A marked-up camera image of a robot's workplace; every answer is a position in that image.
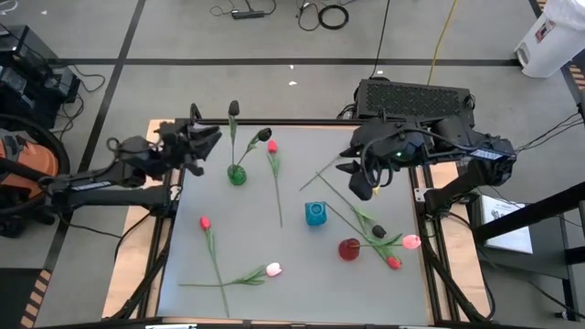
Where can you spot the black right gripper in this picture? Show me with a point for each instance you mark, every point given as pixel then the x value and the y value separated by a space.
pixel 388 141

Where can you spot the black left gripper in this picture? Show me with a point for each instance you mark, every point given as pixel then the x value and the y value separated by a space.
pixel 176 144

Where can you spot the green glass vase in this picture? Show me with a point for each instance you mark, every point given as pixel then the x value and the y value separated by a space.
pixel 237 175

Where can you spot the black artificial tulip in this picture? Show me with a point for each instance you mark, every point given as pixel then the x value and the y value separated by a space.
pixel 378 231
pixel 264 134
pixel 234 108

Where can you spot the red artificial tulip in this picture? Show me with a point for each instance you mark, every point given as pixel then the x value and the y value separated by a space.
pixel 205 223
pixel 394 263
pixel 272 146

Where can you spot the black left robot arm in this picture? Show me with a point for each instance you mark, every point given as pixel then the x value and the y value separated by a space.
pixel 114 196

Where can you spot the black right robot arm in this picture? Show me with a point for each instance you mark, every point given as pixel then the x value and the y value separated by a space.
pixel 461 183

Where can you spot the blue patterned glass vase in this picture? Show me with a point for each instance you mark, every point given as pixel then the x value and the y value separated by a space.
pixel 315 213

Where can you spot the red glass vase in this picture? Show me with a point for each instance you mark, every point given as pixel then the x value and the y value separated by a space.
pixel 349 249

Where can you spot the black perforated computer case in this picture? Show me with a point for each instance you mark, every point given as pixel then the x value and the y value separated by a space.
pixel 411 98

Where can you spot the black power strip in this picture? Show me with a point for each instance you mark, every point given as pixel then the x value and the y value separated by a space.
pixel 248 13

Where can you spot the white booklet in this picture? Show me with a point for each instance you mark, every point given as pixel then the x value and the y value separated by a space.
pixel 507 224

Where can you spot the orange vacuum cleaner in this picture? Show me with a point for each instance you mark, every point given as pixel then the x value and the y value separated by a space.
pixel 36 157

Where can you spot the black equipment case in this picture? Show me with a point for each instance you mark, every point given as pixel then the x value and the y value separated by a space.
pixel 45 91
pixel 27 45

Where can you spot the black side table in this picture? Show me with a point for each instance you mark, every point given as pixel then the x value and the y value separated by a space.
pixel 548 237

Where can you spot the white trash bin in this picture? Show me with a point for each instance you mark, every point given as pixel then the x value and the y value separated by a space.
pixel 550 41

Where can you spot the hazard-striped floor mat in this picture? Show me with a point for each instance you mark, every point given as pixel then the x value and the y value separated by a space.
pixel 18 297

